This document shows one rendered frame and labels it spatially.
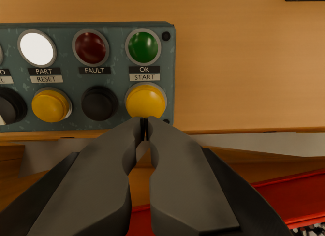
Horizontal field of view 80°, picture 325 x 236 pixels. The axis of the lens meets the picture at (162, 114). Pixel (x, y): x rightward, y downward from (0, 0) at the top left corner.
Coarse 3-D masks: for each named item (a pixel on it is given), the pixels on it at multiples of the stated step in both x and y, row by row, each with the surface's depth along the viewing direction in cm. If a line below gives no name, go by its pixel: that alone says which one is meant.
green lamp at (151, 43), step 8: (144, 32) 13; (136, 40) 13; (144, 40) 13; (152, 40) 13; (128, 48) 13; (136, 48) 13; (144, 48) 13; (152, 48) 13; (136, 56) 13; (144, 56) 13; (152, 56) 13
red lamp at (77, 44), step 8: (88, 32) 13; (80, 40) 13; (88, 40) 13; (96, 40) 13; (80, 48) 13; (88, 48) 13; (96, 48) 13; (104, 48) 13; (80, 56) 13; (88, 56) 13; (96, 56) 13; (104, 56) 13
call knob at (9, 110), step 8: (0, 96) 14; (8, 96) 14; (0, 104) 14; (8, 104) 14; (16, 104) 14; (0, 112) 14; (8, 112) 14; (16, 112) 14; (0, 120) 14; (8, 120) 14; (16, 120) 15
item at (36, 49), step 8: (24, 40) 12; (32, 40) 12; (40, 40) 13; (24, 48) 13; (32, 48) 13; (40, 48) 13; (48, 48) 13; (32, 56) 13; (40, 56) 13; (48, 56) 13; (40, 64) 13
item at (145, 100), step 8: (136, 88) 14; (144, 88) 14; (152, 88) 14; (128, 96) 14; (136, 96) 14; (144, 96) 14; (152, 96) 14; (160, 96) 14; (128, 104) 14; (136, 104) 14; (144, 104) 14; (152, 104) 14; (160, 104) 14; (128, 112) 15; (136, 112) 14; (144, 112) 14; (152, 112) 14; (160, 112) 14
